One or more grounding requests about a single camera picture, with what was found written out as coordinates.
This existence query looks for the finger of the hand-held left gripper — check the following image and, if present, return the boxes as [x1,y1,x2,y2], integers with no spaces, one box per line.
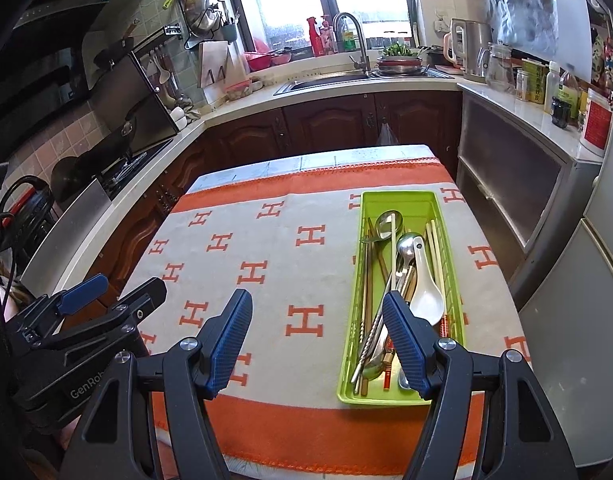
[34,277,168,361]
[16,274,110,341]

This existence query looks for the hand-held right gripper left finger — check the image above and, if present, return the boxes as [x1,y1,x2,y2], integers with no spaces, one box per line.
[59,289,254,480]

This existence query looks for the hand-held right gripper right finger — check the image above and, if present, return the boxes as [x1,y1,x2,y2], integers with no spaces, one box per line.
[381,290,579,480]

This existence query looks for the red striped end chopstick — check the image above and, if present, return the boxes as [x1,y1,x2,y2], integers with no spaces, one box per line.
[425,220,451,343]
[430,219,453,343]

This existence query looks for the white ceramic spoon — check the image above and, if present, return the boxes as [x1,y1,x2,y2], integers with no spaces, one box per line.
[409,240,446,324]

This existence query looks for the brown chopsticks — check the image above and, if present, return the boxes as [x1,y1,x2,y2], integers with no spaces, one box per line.
[353,230,374,395]

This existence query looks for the large metal spoon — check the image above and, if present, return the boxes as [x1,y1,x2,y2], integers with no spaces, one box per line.
[351,232,425,383]

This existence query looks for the small metal spoon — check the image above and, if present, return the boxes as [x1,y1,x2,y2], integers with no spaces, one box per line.
[375,210,404,281]

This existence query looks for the green plastic utensil tray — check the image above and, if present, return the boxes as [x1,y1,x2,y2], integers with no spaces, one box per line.
[336,190,466,406]

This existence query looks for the bare steel splash panel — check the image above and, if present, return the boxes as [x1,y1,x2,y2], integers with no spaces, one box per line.
[24,177,112,281]

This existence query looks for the orange beige printed blanket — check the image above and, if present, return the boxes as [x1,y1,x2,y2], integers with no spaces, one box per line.
[119,157,534,476]

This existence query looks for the black wok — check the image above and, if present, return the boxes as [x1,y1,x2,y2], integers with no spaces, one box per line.
[51,152,107,197]

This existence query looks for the gas stove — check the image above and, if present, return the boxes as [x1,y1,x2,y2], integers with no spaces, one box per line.
[99,137,174,196]

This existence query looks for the grey refrigerator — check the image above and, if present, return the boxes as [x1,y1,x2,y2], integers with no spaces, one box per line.
[516,10,613,480]

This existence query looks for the dark stove guard panel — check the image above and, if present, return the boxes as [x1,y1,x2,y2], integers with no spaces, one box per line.
[89,50,180,153]

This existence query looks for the grey frosted door cabinet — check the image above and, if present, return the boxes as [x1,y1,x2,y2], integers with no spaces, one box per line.
[456,82,604,306]

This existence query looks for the white plastic bag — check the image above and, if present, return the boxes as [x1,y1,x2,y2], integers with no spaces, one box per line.
[376,122,402,147]

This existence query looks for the beige kitchen countertop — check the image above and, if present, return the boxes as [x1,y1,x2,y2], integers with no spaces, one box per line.
[16,67,607,291]

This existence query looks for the clear food container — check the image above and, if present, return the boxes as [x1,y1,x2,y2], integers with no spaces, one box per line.
[224,80,252,102]

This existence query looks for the black range hood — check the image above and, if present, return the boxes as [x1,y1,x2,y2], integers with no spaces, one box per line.
[0,0,110,161]

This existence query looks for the white cutting board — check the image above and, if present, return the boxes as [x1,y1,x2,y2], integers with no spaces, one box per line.
[199,41,247,103]

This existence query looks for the red plastic basin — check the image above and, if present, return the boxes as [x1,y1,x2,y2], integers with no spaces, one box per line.
[246,50,273,72]

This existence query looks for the steel kitchen sink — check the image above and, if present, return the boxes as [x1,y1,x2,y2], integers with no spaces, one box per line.
[274,72,382,96]

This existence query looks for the dark glass jar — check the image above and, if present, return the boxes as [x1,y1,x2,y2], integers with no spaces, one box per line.
[551,97,572,129]

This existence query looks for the bowl of green vegetables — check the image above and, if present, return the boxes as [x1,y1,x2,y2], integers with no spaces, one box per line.
[376,44,428,77]

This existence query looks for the green labelled jar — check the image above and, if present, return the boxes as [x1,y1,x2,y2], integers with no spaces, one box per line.
[516,57,545,106]

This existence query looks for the glass pitcher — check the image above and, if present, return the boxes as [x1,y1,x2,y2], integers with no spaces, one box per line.
[479,42,514,92]

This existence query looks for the white tub red label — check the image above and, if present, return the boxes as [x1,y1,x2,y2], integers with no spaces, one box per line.
[579,87,613,156]

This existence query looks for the large hanging steel pot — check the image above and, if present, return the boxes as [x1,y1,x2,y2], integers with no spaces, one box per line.
[182,0,222,38]

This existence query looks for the steel kitchen faucet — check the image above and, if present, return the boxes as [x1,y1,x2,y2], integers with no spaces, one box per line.
[333,12,372,73]

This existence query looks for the white plastic bottle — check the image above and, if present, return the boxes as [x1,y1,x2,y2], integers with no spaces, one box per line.
[545,61,561,99]

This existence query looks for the white electric kettle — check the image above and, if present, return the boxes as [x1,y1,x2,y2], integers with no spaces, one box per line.
[443,19,493,80]

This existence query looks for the red spray bottle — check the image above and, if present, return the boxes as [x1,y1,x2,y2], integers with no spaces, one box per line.
[307,16,323,57]

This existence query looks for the pink bottle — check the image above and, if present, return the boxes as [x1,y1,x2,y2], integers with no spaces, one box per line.
[321,14,337,56]

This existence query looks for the kitchen window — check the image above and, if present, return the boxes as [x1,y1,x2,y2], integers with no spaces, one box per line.
[226,0,417,56]

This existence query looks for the clear plastic wall sheet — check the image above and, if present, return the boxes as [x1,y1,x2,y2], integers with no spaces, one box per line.
[481,0,592,76]

